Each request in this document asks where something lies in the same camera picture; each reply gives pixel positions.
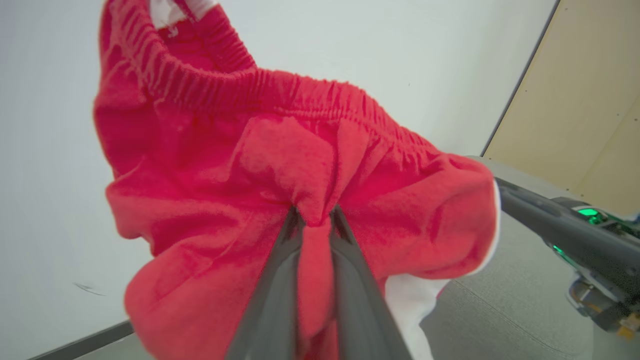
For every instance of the dark grey baseboard strip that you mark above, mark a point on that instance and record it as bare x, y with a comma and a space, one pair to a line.
85, 344

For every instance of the red and white garment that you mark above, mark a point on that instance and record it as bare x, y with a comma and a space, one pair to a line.
210, 165

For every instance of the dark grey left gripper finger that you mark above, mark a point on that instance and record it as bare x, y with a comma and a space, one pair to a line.
272, 310

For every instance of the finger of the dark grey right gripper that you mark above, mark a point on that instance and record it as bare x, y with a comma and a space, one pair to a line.
357, 310

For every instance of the gripper with green band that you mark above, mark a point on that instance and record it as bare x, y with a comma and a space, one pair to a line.
610, 260

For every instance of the beige wooden panel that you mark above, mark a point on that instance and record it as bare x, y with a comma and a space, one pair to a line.
585, 95

